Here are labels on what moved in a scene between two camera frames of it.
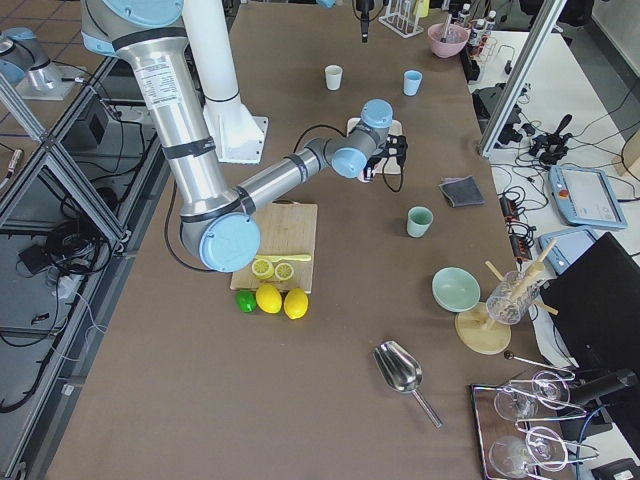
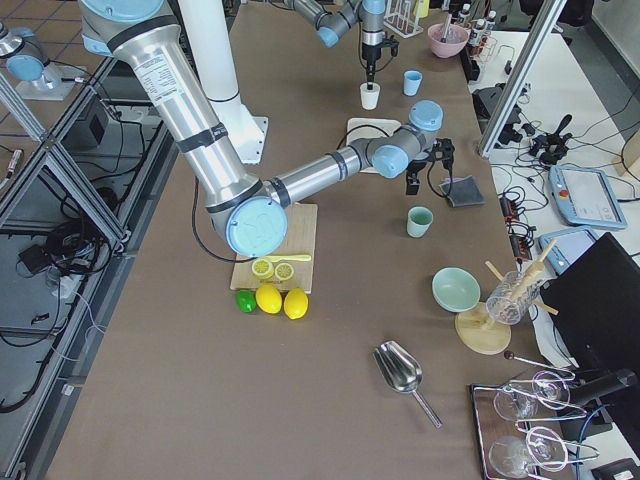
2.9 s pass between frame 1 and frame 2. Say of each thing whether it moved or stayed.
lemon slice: stayed
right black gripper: moved
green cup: stayed
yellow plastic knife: stayed
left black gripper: moved
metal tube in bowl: stayed
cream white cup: moved
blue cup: stayed
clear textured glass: stayed
